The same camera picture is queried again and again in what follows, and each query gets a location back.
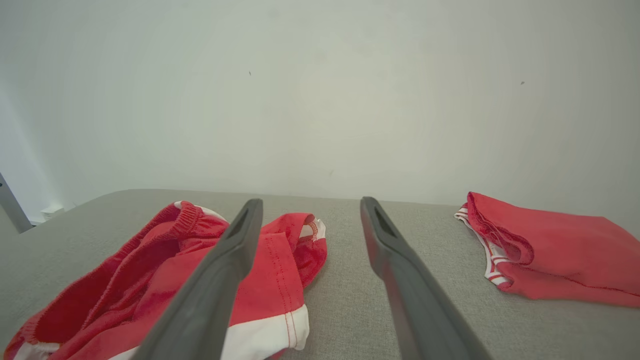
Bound grey metal post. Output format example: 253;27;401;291
0;172;34;234

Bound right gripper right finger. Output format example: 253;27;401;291
360;196;493;360

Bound red basketball jersey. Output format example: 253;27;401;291
454;191;640;308

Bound red shorts with white panels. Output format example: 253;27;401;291
2;201;328;360

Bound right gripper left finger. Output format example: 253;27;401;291
132;198;264;360

